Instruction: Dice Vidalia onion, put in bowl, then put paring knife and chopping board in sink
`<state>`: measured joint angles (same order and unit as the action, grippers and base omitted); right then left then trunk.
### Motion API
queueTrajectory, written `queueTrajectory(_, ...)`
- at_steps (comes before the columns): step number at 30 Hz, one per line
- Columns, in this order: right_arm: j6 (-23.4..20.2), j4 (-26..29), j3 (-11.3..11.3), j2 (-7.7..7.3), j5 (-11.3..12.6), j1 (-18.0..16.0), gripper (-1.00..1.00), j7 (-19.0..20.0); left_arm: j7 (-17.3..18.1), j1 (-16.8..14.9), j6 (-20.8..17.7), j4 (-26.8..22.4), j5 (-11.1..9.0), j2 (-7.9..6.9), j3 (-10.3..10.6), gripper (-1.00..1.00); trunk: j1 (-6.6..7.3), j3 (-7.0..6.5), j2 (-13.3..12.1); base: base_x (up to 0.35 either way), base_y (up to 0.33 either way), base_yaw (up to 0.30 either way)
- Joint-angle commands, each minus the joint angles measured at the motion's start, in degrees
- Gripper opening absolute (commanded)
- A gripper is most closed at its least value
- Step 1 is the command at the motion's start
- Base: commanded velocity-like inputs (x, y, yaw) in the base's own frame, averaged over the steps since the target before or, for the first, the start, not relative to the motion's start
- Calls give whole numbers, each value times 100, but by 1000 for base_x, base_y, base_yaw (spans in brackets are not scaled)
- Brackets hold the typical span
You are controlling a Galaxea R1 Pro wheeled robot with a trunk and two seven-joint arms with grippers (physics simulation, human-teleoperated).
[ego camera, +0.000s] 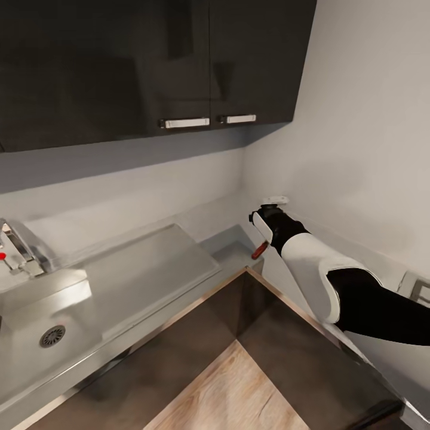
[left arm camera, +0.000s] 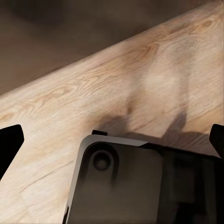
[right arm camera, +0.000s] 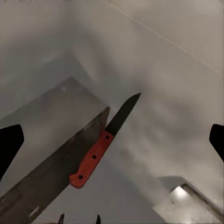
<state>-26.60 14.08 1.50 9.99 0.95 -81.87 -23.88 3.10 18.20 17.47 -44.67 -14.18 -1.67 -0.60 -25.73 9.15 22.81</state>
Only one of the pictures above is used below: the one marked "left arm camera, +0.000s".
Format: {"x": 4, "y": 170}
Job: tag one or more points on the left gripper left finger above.
{"x": 11, "y": 139}

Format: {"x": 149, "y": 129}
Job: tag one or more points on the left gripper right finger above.
{"x": 217, "y": 139}

